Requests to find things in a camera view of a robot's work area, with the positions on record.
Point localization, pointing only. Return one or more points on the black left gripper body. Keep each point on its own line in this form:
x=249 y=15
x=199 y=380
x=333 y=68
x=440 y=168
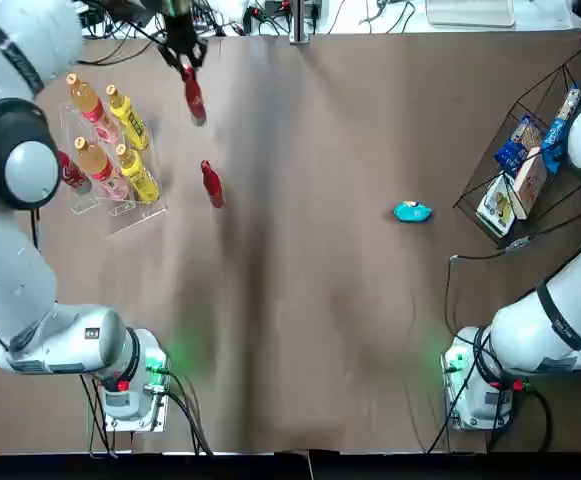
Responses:
x=180 y=30

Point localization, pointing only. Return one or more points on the teal chips packet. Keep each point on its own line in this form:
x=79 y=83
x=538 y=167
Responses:
x=412 y=212

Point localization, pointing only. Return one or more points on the clear acrylic bottle shelf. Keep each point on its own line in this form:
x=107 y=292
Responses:
x=140 y=217

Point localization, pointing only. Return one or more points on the red cola bottle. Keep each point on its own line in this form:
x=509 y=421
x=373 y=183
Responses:
x=213 y=187
x=195 y=100
x=77 y=177

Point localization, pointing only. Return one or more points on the blue cracker bag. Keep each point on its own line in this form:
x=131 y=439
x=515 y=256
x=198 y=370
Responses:
x=515 y=145

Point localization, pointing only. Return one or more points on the aluminium profile post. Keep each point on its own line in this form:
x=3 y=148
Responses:
x=300 y=25

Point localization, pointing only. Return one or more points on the long blue cookie packet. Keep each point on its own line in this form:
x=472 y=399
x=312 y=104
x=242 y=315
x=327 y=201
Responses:
x=557 y=132

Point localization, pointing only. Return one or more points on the red and white snack box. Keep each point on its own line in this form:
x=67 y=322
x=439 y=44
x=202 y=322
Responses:
x=529 y=182

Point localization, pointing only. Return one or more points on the white plastic tray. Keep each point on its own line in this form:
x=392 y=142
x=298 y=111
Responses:
x=470 y=12

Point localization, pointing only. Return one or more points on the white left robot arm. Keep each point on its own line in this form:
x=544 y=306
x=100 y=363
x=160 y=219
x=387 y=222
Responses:
x=25 y=280

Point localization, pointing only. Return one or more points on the yellow and white snack packet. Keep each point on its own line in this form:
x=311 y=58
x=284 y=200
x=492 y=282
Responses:
x=495 y=207

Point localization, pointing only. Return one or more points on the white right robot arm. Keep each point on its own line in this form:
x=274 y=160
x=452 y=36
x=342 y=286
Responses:
x=535 y=325

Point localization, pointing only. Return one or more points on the orange tea bottle red label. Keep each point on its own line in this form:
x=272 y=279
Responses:
x=97 y=165
x=87 y=102

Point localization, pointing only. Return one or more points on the tea bottle yellow label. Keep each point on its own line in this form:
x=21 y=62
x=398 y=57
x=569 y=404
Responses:
x=137 y=172
x=130 y=120

